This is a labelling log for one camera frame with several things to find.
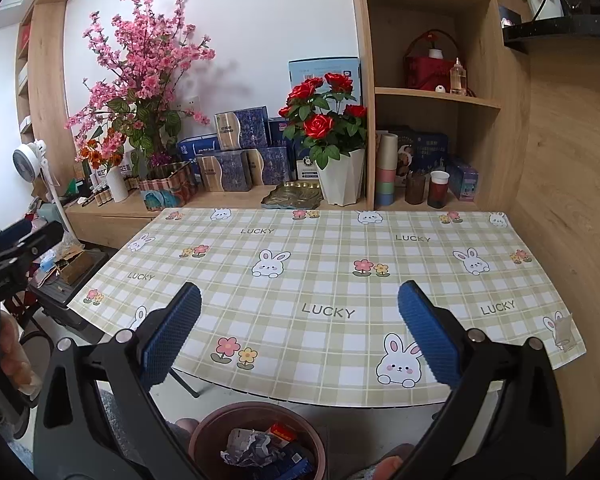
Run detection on holographic blue box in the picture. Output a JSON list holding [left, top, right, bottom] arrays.
[[447, 156, 480, 202]]

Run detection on orange flower bouquet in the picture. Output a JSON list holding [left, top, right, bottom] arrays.
[[76, 137, 115, 173]]

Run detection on brown plastic waste bin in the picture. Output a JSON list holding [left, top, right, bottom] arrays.
[[187, 401, 327, 480]]

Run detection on blue white emblem box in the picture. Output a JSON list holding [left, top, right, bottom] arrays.
[[295, 147, 325, 182]]

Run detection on narrow wooden shelf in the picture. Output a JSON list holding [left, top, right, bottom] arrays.
[[15, 5, 68, 146]]

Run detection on wooden shelf unit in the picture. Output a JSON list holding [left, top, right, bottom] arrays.
[[347, 0, 531, 211]]

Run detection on person's leg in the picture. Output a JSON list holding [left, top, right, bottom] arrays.
[[374, 441, 417, 480], [171, 416, 200, 437]]

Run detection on brown glass cup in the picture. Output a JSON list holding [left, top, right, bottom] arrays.
[[405, 172, 427, 206]]

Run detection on row of small brown bottles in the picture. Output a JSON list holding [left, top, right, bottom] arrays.
[[79, 182, 115, 207]]

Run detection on low wooden sideboard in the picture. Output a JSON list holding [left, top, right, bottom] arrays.
[[65, 185, 376, 251]]

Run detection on red handled basket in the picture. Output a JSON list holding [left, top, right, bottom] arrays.
[[403, 29, 459, 92]]

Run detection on dark blue box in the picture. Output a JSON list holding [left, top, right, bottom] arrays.
[[267, 117, 297, 150]]

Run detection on blue text box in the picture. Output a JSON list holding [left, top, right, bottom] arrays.
[[416, 132, 450, 173]]

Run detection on flat blue box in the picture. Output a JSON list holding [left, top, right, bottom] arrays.
[[176, 135, 222, 175]]

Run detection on red rose plant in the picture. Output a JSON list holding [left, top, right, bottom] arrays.
[[278, 72, 369, 171]]

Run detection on white standing fan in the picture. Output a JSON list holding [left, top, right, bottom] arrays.
[[11, 139, 70, 233]]

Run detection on red white cigarette pack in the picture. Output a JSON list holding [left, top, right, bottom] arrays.
[[268, 423, 297, 444]]

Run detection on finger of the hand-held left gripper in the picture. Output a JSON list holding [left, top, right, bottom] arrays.
[[0, 221, 64, 272], [0, 219, 33, 257]]

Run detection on grey white paper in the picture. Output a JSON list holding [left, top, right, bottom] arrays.
[[221, 427, 302, 469]]

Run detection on person's left leg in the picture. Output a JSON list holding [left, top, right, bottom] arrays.
[[171, 416, 200, 437]]

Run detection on person's right leg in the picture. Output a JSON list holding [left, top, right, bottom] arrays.
[[374, 441, 417, 480]]

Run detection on pink blossom branches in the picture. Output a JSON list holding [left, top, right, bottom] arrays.
[[64, 0, 217, 171]]

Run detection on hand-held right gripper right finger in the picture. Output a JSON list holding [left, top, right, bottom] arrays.
[[396, 281, 566, 480]]

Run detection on person's left hand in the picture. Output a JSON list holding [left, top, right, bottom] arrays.
[[0, 317, 39, 397]]

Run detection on dark picture box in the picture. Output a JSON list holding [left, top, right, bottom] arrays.
[[395, 130, 422, 177]]

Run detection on large light blue box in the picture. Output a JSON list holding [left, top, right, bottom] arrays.
[[287, 56, 362, 111]]

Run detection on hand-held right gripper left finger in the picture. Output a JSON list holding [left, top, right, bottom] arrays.
[[32, 282, 202, 480]]

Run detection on blue coffee carton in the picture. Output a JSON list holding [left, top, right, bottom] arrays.
[[275, 439, 316, 479]]

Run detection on dark red white-rimmed cup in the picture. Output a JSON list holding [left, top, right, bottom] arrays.
[[426, 170, 451, 210]]

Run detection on white square flower pot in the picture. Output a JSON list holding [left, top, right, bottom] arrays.
[[525, 0, 565, 21]]

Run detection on checked bunny tablecloth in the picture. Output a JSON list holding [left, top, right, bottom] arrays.
[[66, 207, 587, 406]]

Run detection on stack of pastel cups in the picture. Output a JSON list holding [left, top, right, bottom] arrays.
[[374, 132, 399, 207]]

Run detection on clear perfume bottle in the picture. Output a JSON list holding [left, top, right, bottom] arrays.
[[450, 57, 469, 97]]

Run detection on gold green leaf tray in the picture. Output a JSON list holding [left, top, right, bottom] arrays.
[[259, 181, 325, 210]]

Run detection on white ribbed vase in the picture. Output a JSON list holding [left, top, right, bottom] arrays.
[[105, 165, 130, 205]]

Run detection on black table leg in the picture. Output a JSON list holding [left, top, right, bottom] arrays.
[[171, 367, 203, 400]]

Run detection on small cardboard box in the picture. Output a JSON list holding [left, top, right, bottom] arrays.
[[59, 251, 97, 285]]

